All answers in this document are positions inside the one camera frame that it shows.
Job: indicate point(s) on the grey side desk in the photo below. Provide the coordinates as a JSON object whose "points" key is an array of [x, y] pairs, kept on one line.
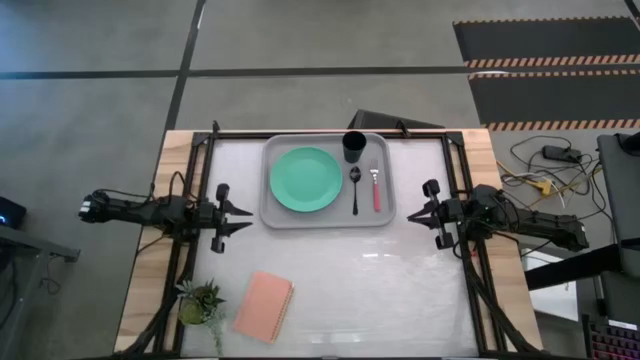
{"points": [[622, 200]]}

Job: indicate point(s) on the black power adapter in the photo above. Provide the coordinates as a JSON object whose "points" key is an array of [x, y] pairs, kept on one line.
{"points": [[560, 153]]}

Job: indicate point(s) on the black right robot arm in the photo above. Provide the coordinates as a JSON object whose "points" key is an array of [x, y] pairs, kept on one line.
{"points": [[530, 220]]}

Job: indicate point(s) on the black spoon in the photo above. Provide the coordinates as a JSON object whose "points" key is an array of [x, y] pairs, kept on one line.
{"points": [[355, 175]]}

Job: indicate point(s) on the black diagonal desk beam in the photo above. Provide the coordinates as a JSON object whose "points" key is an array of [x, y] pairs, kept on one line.
{"points": [[570, 267]]}

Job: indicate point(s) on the grey plastic tray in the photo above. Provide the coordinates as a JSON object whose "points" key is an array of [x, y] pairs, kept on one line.
{"points": [[325, 220]]}

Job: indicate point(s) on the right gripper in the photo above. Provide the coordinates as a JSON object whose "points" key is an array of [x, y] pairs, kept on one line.
{"points": [[442, 215]]}

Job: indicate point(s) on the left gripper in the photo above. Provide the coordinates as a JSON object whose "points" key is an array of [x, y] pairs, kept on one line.
{"points": [[215, 217]]}

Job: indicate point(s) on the orange spiral notebook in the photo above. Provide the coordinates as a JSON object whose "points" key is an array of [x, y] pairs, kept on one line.
{"points": [[263, 307]]}

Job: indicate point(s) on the green round plate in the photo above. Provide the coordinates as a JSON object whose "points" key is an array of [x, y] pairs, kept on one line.
{"points": [[306, 179]]}

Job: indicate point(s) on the black box with blue light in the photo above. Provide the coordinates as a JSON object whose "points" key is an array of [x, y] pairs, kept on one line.
{"points": [[10, 212]]}

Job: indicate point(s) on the black hazard-striped floor mat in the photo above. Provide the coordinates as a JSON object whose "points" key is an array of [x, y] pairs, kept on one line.
{"points": [[555, 97], [545, 37]]}

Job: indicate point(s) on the backlit keyboard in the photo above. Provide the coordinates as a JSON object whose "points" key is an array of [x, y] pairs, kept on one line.
{"points": [[612, 342]]}

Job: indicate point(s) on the black cup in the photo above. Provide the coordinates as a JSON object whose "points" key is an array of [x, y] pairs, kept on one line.
{"points": [[354, 147]]}

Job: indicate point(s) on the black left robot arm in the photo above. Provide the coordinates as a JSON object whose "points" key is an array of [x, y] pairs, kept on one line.
{"points": [[140, 212]]}

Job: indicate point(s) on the black metal table frame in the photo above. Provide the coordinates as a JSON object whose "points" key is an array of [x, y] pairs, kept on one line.
{"points": [[202, 280]]}

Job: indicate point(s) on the small potted green plant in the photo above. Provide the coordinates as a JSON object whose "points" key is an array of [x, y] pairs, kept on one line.
{"points": [[200, 302]]}

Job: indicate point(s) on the grey metal side stand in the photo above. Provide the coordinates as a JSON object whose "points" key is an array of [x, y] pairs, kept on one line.
{"points": [[30, 245]]}

